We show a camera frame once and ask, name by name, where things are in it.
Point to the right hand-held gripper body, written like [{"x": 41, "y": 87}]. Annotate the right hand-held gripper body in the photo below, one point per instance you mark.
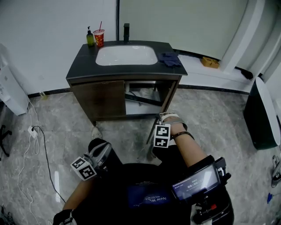
[{"x": 162, "y": 136}]

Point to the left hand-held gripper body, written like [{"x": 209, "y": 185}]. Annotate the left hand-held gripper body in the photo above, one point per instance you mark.
[{"x": 84, "y": 169}]

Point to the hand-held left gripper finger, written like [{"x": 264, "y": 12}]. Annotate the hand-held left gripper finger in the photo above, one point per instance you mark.
[
  {"x": 94, "y": 148},
  {"x": 107, "y": 152}
]

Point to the person's left forearm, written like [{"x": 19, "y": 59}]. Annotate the person's left forearm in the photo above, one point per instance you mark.
[{"x": 75, "y": 195}]

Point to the person's right forearm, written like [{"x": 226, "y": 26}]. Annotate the person's right forearm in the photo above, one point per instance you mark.
[{"x": 188, "y": 151}]

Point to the brown wooden sink cabinet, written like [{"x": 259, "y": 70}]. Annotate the brown wooden sink cabinet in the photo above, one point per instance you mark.
[{"x": 87, "y": 63}]

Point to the person's right hand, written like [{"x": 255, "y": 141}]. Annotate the person's right hand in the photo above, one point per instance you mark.
[{"x": 176, "y": 128}]

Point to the person's black trousers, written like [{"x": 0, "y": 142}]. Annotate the person's black trousers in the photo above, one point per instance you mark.
[{"x": 114, "y": 158}]

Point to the person's left white shoe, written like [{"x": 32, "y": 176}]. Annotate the person's left white shoe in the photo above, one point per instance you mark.
[{"x": 96, "y": 133}]

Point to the person's black shirt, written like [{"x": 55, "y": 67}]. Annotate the person's black shirt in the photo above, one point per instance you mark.
[{"x": 109, "y": 197}]

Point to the white plastic bag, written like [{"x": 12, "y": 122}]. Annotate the white plastic bag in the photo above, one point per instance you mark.
[{"x": 146, "y": 92}]

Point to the black smartphone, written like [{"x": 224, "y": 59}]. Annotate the black smartphone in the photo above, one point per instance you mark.
[{"x": 195, "y": 184}]

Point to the white power strip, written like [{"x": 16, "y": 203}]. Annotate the white power strip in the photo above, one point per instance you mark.
[{"x": 32, "y": 131}]

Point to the dark blue cloth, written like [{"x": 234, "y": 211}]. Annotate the dark blue cloth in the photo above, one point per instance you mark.
[{"x": 170, "y": 59}]

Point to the small yellow wooden box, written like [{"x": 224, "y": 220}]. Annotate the small yellow wooden box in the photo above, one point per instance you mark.
[{"x": 210, "y": 62}]

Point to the white sink basin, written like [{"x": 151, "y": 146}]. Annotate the white sink basin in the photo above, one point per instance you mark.
[{"x": 127, "y": 55}]

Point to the dark green bathtub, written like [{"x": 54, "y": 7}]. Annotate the dark green bathtub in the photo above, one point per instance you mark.
[{"x": 256, "y": 123}]

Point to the white water dispenser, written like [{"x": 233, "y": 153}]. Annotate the white water dispenser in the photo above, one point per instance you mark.
[{"x": 13, "y": 94}]

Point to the small black object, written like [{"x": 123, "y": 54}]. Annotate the small black object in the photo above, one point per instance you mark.
[{"x": 248, "y": 74}]

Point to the green soap pump bottle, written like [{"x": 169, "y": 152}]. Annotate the green soap pump bottle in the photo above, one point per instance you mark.
[{"x": 90, "y": 39}]

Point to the red paper cup with straw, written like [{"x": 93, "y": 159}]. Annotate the red paper cup with straw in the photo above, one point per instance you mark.
[{"x": 99, "y": 39}]

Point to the black faucet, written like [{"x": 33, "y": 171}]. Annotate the black faucet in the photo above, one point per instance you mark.
[{"x": 126, "y": 33}]

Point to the chrome faucet hardware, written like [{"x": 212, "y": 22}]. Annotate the chrome faucet hardware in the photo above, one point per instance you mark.
[{"x": 277, "y": 173}]

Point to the small blue object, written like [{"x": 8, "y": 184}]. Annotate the small blue object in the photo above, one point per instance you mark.
[{"x": 269, "y": 197}]

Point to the black metal rail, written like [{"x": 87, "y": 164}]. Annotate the black metal rail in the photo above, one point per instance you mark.
[{"x": 142, "y": 100}]

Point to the black chest mount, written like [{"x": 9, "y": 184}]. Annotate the black chest mount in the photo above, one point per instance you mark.
[{"x": 206, "y": 214}]

